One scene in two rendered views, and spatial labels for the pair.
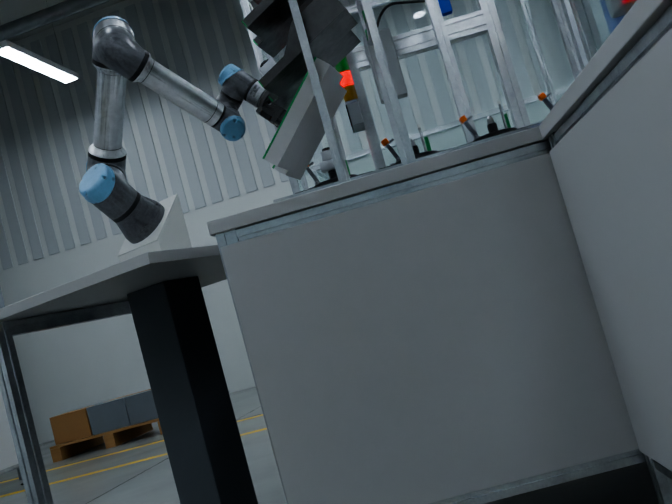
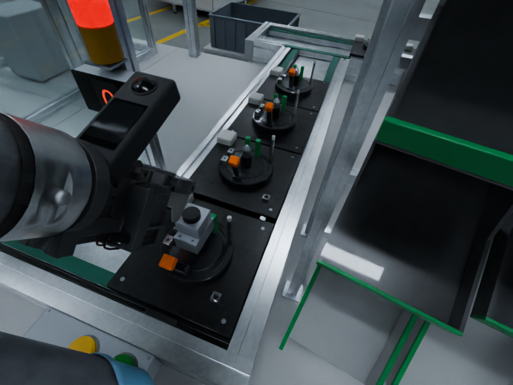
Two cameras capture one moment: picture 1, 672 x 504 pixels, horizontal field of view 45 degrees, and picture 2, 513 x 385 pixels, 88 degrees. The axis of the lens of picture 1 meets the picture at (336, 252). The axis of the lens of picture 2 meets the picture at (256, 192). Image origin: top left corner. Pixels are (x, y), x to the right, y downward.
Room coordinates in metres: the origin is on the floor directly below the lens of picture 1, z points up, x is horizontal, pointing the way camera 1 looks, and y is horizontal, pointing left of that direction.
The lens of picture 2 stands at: (2.30, 0.17, 1.44)
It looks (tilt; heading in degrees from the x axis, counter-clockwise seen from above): 48 degrees down; 283
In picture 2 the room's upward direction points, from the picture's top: 5 degrees clockwise
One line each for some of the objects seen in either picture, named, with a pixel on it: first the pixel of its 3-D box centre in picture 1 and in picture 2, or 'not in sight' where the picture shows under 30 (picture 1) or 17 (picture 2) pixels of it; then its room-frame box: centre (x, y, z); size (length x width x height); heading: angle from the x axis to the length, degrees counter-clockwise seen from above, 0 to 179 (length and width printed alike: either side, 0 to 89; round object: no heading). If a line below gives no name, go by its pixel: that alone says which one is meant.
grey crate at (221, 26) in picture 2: not in sight; (255, 30); (2.94, -2.14, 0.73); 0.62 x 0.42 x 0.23; 176
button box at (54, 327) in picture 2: not in sight; (90, 355); (2.56, 0.15, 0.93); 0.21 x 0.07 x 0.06; 176
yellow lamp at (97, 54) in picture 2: (350, 94); (101, 41); (2.64, -0.19, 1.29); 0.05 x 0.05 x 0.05
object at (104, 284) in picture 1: (173, 276); not in sight; (2.48, 0.50, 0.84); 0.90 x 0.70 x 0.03; 149
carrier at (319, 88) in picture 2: not in sight; (295, 77); (2.41, -0.80, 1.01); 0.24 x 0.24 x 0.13; 86
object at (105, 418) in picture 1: (125, 418); not in sight; (7.84, 2.37, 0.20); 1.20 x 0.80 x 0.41; 79
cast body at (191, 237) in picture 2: (332, 158); (196, 221); (2.46, -0.07, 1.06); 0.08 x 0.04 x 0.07; 86
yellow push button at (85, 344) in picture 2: not in sight; (82, 351); (2.56, 0.15, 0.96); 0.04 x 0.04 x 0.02
